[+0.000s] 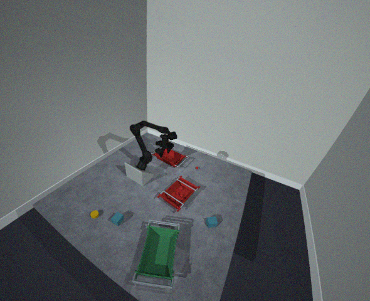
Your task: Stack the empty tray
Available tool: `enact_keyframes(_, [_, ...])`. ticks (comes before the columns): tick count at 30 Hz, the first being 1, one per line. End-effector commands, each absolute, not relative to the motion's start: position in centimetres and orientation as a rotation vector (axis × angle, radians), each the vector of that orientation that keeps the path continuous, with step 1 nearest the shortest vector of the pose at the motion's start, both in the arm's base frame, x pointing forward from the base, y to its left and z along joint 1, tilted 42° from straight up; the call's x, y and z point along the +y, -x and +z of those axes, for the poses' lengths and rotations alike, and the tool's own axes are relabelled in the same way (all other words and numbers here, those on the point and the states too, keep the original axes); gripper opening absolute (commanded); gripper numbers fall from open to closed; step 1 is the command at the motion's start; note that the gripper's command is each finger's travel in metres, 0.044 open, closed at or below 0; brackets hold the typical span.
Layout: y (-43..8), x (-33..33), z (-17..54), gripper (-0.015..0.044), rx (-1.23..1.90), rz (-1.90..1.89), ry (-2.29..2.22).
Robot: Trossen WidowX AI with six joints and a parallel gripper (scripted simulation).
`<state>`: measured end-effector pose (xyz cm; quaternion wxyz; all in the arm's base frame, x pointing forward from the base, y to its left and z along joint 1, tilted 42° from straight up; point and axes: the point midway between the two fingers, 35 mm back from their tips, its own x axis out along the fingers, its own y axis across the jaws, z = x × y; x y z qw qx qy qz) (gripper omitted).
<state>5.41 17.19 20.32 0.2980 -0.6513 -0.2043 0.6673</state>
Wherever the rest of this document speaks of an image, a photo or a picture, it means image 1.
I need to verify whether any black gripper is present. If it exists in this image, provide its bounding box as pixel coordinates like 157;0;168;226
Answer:
155;142;174;158

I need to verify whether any small yellow block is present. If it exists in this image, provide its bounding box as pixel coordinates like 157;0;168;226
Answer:
90;210;99;218

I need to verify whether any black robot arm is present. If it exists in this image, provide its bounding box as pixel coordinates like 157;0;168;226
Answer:
130;121;177;171

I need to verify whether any teal cube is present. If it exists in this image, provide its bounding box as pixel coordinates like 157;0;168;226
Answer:
206;216;218;228
111;212;124;226

